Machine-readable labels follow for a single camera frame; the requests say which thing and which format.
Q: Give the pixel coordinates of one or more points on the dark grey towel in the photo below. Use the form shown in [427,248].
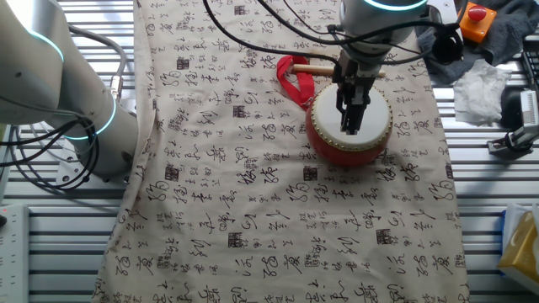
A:
[513,25]

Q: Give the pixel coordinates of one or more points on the orange emergency stop box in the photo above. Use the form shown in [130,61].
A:
[476,25]

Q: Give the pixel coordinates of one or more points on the yellow tissue pack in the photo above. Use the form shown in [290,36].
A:
[520,248]

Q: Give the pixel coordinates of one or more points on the crumpled white tissue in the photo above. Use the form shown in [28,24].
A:
[480,92]

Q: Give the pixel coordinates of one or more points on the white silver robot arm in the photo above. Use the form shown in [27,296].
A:
[42,63]

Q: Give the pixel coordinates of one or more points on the red drum with white head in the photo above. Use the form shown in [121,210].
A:
[379,122]

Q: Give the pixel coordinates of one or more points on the beige calligraphy print cloth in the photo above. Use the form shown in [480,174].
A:
[231,210]

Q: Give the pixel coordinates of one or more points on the wooden drumstick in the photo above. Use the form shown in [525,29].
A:
[311,70]

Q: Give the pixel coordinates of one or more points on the wrist camera with metal bracket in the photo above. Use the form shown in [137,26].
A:
[446,48]

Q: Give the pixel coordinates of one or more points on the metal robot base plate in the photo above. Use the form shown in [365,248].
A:
[67,168]

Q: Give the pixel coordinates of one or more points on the black keyboard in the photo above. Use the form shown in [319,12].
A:
[532,63]

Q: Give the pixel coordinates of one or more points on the white power strip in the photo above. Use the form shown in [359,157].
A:
[14,252]

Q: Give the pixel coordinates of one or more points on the silver camera on small stand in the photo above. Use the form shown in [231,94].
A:
[529,107]

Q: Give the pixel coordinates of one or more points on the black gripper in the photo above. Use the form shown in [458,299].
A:
[355,76]

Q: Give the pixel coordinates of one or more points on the black rounded device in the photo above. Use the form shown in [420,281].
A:
[510,109]

